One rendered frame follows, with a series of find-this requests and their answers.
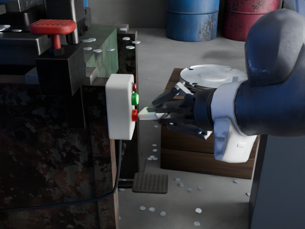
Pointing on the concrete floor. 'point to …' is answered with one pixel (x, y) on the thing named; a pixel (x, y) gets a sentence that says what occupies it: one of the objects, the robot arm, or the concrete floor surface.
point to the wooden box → (198, 149)
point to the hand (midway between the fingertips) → (151, 113)
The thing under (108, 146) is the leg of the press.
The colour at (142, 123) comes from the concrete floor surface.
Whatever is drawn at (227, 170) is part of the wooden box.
